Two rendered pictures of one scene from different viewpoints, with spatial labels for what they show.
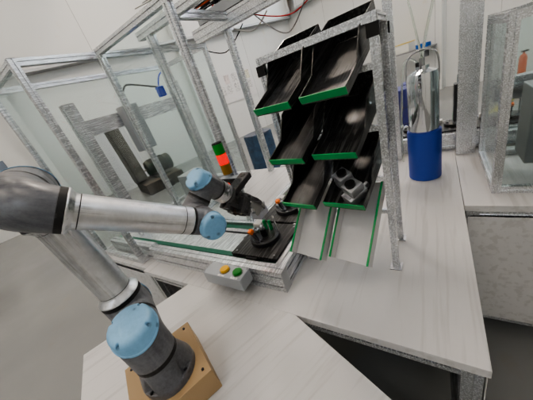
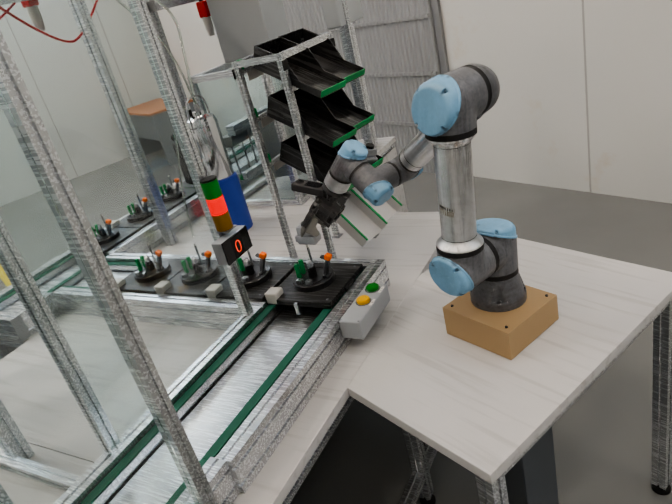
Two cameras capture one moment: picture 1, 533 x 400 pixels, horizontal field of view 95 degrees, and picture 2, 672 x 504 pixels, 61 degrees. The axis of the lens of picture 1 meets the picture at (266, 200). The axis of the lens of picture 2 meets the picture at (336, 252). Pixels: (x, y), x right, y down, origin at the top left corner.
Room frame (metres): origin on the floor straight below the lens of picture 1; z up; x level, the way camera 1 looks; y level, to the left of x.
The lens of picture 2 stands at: (1.02, 1.72, 1.84)
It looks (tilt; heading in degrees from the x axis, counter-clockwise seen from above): 25 degrees down; 265
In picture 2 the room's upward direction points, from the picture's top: 15 degrees counter-clockwise
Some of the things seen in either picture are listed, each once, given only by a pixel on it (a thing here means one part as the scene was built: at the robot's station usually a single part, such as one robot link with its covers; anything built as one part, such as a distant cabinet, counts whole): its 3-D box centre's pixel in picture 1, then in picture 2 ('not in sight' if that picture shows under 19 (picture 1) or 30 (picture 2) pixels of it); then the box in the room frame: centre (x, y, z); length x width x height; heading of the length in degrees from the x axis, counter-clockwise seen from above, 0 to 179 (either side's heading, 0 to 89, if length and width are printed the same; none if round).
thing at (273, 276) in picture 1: (208, 262); (319, 351); (1.01, 0.37, 0.91); 0.89 x 0.06 x 0.11; 52
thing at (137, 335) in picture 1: (140, 335); (492, 245); (0.49, 0.43, 1.11); 0.13 x 0.12 x 0.14; 29
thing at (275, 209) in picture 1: (286, 201); (248, 267); (1.16, -0.10, 1.01); 0.24 x 0.24 x 0.13; 52
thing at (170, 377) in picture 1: (162, 361); (497, 281); (0.49, 0.43, 0.99); 0.15 x 0.15 x 0.10
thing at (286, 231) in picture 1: (266, 240); (315, 283); (0.96, 0.06, 0.96); 0.24 x 0.24 x 0.02; 52
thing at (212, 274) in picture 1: (227, 275); (365, 309); (0.84, 0.26, 0.93); 0.21 x 0.07 x 0.06; 52
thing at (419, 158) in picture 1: (424, 153); (229, 203); (1.21, -0.91, 0.99); 0.16 x 0.16 x 0.27
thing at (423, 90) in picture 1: (423, 91); (206, 137); (1.21, -0.91, 1.32); 0.14 x 0.14 x 0.38
